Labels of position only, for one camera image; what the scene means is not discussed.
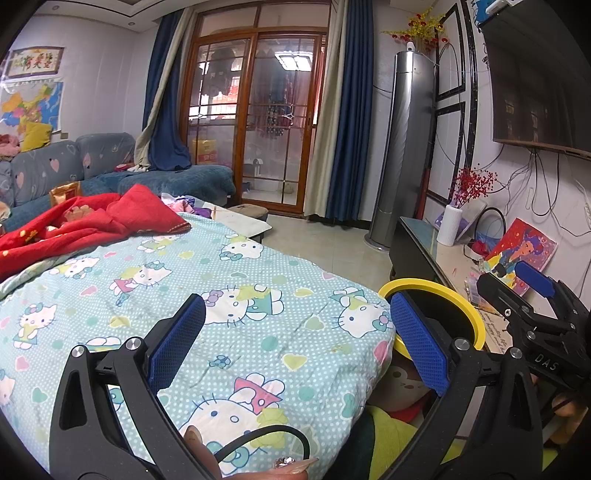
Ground colourful portrait painting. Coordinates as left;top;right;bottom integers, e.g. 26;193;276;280
485;218;558;296

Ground red berry branches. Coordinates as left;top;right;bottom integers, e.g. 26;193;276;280
450;166;498;208

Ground blue grey sofa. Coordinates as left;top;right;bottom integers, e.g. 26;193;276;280
0;133;235;232

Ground white marble coffee table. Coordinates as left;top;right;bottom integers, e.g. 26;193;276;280
210;205;272;243

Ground blue curtain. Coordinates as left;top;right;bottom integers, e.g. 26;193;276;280
325;0;374;224
142;11;192;169

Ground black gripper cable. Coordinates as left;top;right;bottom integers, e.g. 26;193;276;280
215;425;311;462

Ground wooden framed glass sliding door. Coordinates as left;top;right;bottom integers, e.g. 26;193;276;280
180;2;331;215

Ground yellow and red artificial flowers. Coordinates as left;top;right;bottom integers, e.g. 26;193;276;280
381;11;448;51

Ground yellow pillow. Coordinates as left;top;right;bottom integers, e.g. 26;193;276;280
21;121;53;152

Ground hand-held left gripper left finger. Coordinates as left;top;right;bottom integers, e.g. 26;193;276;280
48;293;207;480

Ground clear bead organiser box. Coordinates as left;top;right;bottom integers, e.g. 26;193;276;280
464;272;483;305

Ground framed calligraphy wall picture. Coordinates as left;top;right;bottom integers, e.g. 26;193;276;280
9;46;65;77

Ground black coiled cable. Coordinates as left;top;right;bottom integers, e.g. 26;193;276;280
475;208;506;250

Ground purple bag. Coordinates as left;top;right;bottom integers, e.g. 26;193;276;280
175;196;213;217

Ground beige curtain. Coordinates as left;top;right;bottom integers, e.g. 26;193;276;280
302;0;347;217
134;7;197;169

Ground red quilt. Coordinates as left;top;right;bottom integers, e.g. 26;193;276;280
0;185;192;282

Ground person's left hand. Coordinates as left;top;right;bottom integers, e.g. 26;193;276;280
184;425;319;480

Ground grey tower air conditioner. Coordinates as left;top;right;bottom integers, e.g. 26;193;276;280
365;51;435;252

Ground black wall television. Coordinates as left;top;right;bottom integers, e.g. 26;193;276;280
480;0;591;160

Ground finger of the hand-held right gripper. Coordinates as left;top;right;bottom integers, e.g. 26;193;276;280
476;272;573;342
514;261;591;324

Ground gold gift bag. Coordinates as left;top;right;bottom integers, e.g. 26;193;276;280
49;182;83;206

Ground white ribbed vase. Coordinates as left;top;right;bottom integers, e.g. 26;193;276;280
436;205;463;245

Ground yellow cardboard box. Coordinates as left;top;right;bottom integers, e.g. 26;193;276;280
191;137;218;164

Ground colourful country wall map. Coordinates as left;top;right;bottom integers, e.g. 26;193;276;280
0;82;64;132

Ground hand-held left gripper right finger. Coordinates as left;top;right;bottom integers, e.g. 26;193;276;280
390;291;546;480

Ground person's right hand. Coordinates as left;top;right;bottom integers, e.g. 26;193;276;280
542;392;587;446

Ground black television cabinet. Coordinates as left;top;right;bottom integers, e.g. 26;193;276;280
389;216;513;354

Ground yellow rimmed black trash bin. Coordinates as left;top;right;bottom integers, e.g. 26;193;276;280
379;278;485;361

